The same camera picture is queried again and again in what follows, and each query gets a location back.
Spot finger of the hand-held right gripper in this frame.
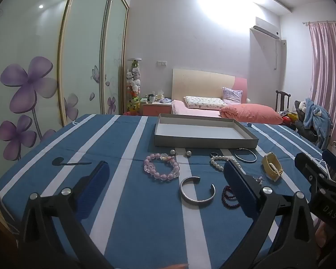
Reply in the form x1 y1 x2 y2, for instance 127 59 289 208
321 149 336 180
295 152 329 194

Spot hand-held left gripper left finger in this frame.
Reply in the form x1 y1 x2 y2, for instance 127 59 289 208
18 161 115 269

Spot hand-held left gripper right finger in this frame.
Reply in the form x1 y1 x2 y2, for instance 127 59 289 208
218 160 319 269

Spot dark red bead bracelet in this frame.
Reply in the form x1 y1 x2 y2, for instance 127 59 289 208
222 185 241 210

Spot thin silver bangle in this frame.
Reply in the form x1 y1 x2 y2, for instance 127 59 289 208
234 148 257 163

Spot cream wide bangle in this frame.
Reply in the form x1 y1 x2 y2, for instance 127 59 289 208
262 152 284 182

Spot silver cuff bracelet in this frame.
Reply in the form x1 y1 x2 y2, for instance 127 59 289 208
180 176 215 202

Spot pink bead bracelet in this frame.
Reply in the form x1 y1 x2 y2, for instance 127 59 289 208
144 153 180 180

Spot grey shallow cardboard tray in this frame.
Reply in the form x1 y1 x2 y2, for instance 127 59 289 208
153 113 259 149

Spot dark grey chair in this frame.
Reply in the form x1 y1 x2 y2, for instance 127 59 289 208
294 101 320 143

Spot light blue garment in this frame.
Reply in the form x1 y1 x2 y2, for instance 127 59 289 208
304 98 334 149

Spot colourful toys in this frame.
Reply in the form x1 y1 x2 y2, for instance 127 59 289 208
280 111 298 125

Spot blue white striped tablecloth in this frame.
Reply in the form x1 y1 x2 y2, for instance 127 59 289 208
0 114 325 269

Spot dark wooden chair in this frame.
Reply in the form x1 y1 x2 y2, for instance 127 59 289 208
275 90 291 113

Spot pink pillow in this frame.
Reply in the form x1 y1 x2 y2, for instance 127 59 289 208
220 104 284 125

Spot white patterned pillow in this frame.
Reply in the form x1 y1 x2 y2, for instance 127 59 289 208
183 96 226 110

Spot purple patterned pillow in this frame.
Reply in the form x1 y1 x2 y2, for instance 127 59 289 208
222 87 243 105

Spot pink curtain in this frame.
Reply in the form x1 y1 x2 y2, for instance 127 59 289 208
308 21 336 146

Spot pink nightstand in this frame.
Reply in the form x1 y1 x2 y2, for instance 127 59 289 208
142 101 172 116

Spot clear tube of plush toys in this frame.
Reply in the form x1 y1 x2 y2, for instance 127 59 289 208
125 58 142 115

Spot bed with beige headboard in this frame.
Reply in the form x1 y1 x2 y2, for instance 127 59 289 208
171 68 284 125

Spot wardrobe with purple flower doors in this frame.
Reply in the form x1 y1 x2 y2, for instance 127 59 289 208
0 0 129 225

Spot white air conditioner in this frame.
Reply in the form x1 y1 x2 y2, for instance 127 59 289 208
250 17 282 40

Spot white pearl bracelet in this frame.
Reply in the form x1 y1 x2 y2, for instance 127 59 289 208
209 156 243 174

